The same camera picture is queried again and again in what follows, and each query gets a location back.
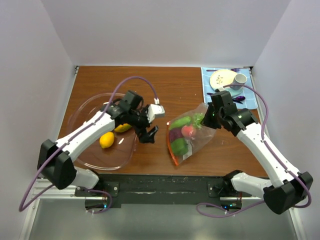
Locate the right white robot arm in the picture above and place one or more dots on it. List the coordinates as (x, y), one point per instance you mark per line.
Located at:
(285, 186)

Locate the blue checkered cloth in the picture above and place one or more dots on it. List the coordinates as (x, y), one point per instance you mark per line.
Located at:
(250, 98)

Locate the orange fake fruit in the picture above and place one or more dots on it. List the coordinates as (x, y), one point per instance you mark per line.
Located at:
(122, 128)

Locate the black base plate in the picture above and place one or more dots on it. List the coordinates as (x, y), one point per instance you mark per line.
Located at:
(164, 189)

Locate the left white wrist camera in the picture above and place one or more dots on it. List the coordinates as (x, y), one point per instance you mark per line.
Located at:
(155, 111)

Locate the green fake pepper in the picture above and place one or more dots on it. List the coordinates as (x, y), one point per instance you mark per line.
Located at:
(179, 147)

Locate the yellow fake lemon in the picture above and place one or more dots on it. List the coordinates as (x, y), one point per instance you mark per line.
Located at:
(107, 140)

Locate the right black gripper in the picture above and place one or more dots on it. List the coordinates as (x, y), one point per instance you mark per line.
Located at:
(206, 121)

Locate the pink fake peach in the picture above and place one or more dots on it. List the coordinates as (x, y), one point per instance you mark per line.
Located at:
(189, 131)

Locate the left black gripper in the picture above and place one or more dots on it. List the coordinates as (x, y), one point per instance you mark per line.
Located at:
(148, 137)

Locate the grey white mug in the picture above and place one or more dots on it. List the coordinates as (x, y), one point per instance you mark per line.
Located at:
(238, 82)

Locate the clear plastic bowl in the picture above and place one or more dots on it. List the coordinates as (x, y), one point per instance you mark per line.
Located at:
(110, 152)

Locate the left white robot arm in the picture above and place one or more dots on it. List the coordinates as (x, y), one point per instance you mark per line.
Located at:
(56, 158)

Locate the purple spoon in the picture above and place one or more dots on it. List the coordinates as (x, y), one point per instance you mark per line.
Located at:
(239, 99)

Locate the clear zip top bag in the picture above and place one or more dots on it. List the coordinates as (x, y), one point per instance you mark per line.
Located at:
(195, 144)

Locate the purple fake onion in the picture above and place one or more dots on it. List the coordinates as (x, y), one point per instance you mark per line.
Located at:
(174, 134)

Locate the cream floral plate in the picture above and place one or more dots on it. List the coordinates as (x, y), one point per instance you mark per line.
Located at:
(221, 78)

